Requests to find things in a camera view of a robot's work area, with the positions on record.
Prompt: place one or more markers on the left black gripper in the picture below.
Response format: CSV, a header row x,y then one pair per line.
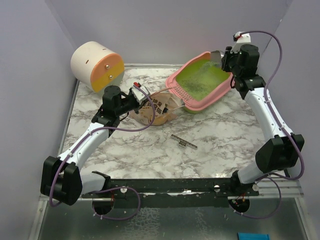
x,y
137,109

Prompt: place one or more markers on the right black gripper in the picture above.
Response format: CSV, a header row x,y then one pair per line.
x,y
225,59

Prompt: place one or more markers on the grey metal scoop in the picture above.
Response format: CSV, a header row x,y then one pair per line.
x,y
216,57

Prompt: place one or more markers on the beige cat litter bag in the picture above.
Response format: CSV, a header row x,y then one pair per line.
x,y
165,104

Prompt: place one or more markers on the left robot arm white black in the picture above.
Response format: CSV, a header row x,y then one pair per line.
x,y
61,179

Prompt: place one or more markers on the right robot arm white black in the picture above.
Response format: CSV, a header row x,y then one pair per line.
x,y
282,147

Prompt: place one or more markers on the green cat litter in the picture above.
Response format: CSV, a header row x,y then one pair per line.
x,y
200,78

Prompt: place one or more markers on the pink green litter box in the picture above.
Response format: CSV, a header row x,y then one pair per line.
x,y
191,105

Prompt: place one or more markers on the cream orange cylinder container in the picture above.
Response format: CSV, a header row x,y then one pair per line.
x,y
97,67

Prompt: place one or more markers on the blue object at bottom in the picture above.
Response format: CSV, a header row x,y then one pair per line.
x,y
252,236

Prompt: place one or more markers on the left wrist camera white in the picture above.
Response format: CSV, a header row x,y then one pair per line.
x,y
140,92

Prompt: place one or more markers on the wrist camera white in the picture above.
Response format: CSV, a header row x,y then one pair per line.
x,y
140,92
240,39

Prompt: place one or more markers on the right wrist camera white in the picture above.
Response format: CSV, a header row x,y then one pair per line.
x,y
240,39

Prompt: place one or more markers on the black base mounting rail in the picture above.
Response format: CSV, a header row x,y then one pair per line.
x,y
129,193

